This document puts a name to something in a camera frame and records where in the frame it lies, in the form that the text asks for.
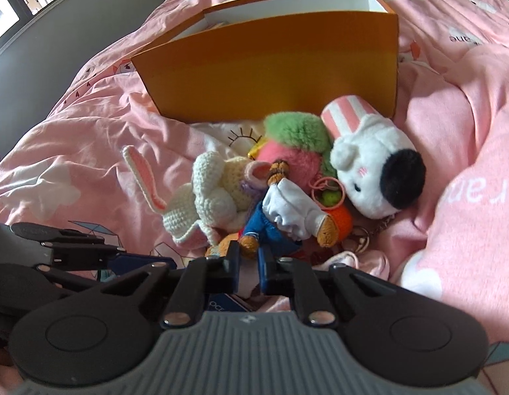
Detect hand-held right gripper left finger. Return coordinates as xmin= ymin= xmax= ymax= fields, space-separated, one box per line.
xmin=98 ymin=241 xmax=241 ymax=329

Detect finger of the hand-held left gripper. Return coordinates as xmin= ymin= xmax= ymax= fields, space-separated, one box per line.
xmin=34 ymin=244 xmax=177 ymax=280
xmin=11 ymin=222 xmax=105 ymax=244

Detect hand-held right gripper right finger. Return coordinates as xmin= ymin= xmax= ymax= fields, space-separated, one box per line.
xmin=258 ymin=249 xmax=407 ymax=329

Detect blue rectangular badge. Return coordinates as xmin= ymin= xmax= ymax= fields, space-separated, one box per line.
xmin=207 ymin=295 xmax=256 ymax=312

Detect orange plush doll blue outfit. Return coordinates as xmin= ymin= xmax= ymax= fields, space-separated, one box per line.
xmin=205 ymin=160 xmax=345 ymax=261

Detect cream crochet bunny doll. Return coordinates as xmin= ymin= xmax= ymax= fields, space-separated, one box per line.
xmin=122 ymin=146 xmax=264 ymax=250

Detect orange-red crochet fruit charm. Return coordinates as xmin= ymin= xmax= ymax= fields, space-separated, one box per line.
xmin=319 ymin=205 xmax=354 ymax=248

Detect pink pouch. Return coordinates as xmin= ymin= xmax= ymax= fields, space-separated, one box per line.
xmin=236 ymin=250 xmax=391 ymax=311

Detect pink hair ties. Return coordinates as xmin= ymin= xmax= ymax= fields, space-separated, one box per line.
xmin=311 ymin=176 xmax=347 ymax=210

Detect pink and green fluffy plush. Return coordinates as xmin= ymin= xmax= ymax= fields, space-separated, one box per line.
xmin=253 ymin=111 xmax=334 ymax=192

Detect white dog plush striped hat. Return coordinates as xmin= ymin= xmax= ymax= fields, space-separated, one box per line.
xmin=320 ymin=95 xmax=427 ymax=219

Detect orange cardboard box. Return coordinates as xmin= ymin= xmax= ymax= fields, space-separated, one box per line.
xmin=131 ymin=0 xmax=400 ymax=125

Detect pink printed duvet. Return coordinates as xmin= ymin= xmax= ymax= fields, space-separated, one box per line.
xmin=0 ymin=0 xmax=509 ymax=395

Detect window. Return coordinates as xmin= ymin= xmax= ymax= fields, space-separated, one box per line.
xmin=0 ymin=0 xmax=111 ymax=48

